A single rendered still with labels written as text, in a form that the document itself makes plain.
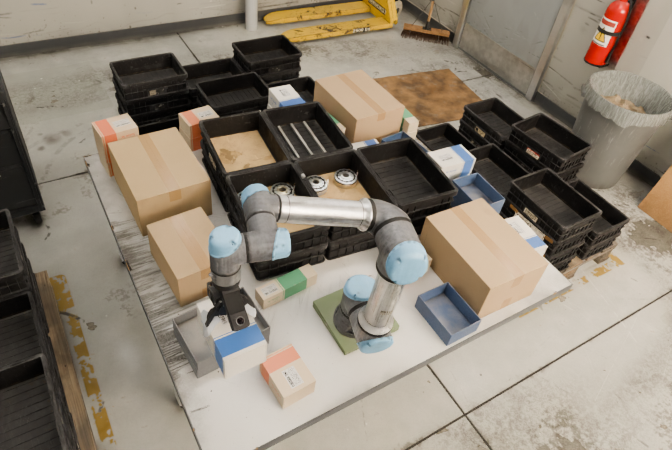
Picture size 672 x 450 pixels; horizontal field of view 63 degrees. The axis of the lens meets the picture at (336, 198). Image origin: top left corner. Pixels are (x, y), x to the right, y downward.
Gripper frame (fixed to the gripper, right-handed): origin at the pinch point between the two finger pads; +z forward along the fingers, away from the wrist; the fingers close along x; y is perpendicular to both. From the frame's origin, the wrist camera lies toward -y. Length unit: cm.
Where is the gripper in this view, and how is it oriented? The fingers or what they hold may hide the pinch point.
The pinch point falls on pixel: (231, 328)
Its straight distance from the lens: 156.1
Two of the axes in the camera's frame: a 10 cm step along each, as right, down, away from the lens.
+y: -5.1, -6.2, 6.0
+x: -8.5, 2.8, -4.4
